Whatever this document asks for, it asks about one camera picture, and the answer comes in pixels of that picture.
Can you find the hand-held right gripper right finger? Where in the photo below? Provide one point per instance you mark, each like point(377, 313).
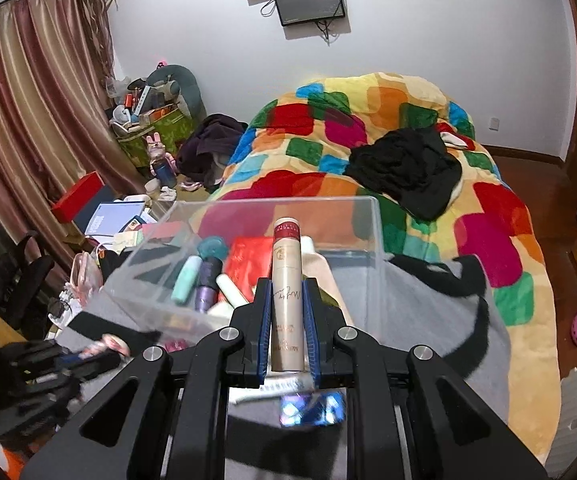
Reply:
point(313, 330)

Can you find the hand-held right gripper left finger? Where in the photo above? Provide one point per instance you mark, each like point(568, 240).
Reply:
point(263, 330)

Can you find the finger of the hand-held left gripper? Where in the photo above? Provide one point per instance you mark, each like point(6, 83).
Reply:
point(88, 362)

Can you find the beige tube with red cap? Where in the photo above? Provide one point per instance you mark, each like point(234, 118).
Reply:
point(288, 310)

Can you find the purple cosmetic tube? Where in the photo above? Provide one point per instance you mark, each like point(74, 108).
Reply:
point(207, 287)

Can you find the red pouch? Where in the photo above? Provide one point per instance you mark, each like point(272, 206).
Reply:
point(248, 260)

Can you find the mint green bottle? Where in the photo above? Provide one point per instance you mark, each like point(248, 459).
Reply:
point(187, 280)

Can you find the clear plastic bin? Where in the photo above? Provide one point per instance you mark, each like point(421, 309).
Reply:
point(353, 225)

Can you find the white striped tube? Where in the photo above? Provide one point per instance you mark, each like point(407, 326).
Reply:
point(273, 389)

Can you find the shiny blue packet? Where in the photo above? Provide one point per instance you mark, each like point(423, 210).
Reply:
point(313, 410)

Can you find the pink hair clip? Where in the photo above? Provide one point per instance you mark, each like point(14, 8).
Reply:
point(176, 345)

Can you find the pink clear pouch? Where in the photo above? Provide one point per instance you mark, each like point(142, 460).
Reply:
point(84, 272)

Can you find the grey and black blanket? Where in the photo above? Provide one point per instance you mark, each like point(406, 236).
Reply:
point(418, 310)

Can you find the black office chair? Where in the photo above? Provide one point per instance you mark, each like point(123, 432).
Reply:
point(13, 280)

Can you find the blue notebook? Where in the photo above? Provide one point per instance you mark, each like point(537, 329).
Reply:
point(113, 217)

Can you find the grey blue box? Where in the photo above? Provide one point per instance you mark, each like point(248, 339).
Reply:
point(98, 200)

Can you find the red box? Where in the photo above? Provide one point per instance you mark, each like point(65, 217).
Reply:
point(76, 197)

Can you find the white cup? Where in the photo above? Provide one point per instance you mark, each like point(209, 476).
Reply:
point(151, 186)

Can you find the blue water bottle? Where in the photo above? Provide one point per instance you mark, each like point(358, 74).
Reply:
point(166, 172)

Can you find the black garment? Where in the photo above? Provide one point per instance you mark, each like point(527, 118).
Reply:
point(408, 170)

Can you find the dark purple garment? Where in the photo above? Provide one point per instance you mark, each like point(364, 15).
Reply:
point(213, 145)

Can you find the pink rabbit figure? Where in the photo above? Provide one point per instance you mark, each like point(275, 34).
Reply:
point(157, 147)

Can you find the green storage bag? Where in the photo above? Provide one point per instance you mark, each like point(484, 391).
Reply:
point(168, 130)

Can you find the colourful patchwork quilt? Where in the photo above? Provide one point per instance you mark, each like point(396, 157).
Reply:
point(418, 105)

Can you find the grey green neck pillow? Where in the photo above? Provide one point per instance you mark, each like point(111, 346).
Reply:
point(188, 85)

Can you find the striped brown curtain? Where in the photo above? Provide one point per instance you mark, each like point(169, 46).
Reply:
point(28, 110)

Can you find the white wall socket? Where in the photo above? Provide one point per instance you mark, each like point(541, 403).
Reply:
point(493, 123)

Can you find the small wall monitor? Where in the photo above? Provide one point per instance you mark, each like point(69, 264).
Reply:
point(308, 2)

